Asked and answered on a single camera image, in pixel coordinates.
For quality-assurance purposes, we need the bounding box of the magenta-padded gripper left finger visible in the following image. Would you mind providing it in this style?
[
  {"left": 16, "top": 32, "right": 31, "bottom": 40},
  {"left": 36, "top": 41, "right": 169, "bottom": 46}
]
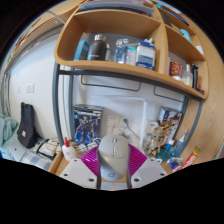
[{"left": 59, "top": 145, "right": 102, "bottom": 190}]

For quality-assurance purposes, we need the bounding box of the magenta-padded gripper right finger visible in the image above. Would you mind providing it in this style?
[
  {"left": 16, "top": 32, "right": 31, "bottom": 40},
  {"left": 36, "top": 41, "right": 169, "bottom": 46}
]
[{"left": 126, "top": 143, "right": 168, "bottom": 189}]

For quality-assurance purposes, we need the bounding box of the grey computer mouse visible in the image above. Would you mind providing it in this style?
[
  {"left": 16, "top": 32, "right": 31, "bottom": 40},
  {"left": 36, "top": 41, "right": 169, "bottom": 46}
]
[{"left": 97, "top": 134, "right": 131, "bottom": 183}]

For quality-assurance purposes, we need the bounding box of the white pump bottle red cap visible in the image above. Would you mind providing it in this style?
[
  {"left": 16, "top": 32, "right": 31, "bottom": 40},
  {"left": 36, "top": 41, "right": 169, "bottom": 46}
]
[{"left": 61, "top": 136, "right": 78, "bottom": 162}]

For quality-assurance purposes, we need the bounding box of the teal round tin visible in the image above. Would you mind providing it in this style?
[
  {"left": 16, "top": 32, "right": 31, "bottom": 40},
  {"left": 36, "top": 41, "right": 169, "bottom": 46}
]
[{"left": 157, "top": 149, "right": 172, "bottom": 163}]

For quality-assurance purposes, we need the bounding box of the blue snack packet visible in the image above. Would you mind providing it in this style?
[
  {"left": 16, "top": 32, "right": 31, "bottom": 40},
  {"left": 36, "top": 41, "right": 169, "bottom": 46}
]
[{"left": 168, "top": 157, "right": 184, "bottom": 172}]

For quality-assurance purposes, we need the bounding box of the tan robot figure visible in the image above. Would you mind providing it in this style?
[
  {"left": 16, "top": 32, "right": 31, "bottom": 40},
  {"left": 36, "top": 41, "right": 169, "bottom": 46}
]
[{"left": 142, "top": 123, "right": 168, "bottom": 158}]

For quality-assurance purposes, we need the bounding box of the blue spray bottle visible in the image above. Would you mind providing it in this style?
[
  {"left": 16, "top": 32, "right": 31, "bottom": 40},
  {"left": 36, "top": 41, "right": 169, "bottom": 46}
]
[{"left": 171, "top": 129, "right": 189, "bottom": 158}]

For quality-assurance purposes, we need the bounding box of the red snack can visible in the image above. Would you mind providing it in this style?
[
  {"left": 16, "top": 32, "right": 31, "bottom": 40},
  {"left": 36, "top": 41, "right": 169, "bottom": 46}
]
[{"left": 178, "top": 147, "right": 202, "bottom": 171}]

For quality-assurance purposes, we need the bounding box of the blue robot model kit box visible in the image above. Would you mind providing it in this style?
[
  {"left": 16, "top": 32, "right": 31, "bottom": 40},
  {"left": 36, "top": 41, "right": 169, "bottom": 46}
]
[{"left": 72, "top": 104, "right": 104, "bottom": 148}]

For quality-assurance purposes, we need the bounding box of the colourful printed box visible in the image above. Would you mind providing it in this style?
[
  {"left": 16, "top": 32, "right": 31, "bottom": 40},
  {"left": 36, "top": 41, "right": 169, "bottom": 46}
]
[{"left": 156, "top": 106, "right": 184, "bottom": 141}]

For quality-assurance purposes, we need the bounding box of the black bag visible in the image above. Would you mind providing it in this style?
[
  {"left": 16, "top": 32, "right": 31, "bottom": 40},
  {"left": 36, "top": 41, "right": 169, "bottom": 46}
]
[{"left": 17, "top": 101, "right": 39, "bottom": 149}]

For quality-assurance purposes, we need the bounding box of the teal blanket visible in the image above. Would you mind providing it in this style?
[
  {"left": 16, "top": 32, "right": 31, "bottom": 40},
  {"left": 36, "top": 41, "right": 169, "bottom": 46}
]
[{"left": 0, "top": 113, "right": 20, "bottom": 150}]

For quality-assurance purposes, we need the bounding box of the green-plugged cable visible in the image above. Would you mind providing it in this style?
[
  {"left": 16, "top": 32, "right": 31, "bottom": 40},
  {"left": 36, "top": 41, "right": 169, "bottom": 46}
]
[{"left": 122, "top": 118, "right": 142, "bottom": 140}]

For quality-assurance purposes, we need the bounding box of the white wall socket plate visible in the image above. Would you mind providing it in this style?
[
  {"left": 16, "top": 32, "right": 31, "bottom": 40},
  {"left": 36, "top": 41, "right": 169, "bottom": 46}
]
[
  {"left": 106, "top": 114, "right": 120, "bottom": 129},
  {"left": 119, "top": 116, "right": 134, "bottom": 130}
]

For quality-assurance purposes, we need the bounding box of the grey metal desk frame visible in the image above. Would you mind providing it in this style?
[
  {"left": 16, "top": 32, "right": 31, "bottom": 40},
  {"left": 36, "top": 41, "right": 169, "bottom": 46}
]
[{"left": 51, "top": 61, "right": 204, "bottom": 151}]

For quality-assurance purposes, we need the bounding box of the white wall switch plate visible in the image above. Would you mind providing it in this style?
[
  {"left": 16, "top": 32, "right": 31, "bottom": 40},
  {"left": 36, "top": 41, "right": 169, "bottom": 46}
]
[{"left": 25, "top": 83, "right": 35, "bottom": 94}]

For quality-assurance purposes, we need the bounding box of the wooden wall shelf unit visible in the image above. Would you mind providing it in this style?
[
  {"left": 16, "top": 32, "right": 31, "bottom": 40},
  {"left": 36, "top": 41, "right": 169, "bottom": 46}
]
[{"left": 54, "top": 0, "right": 209, "bottom": 100}]

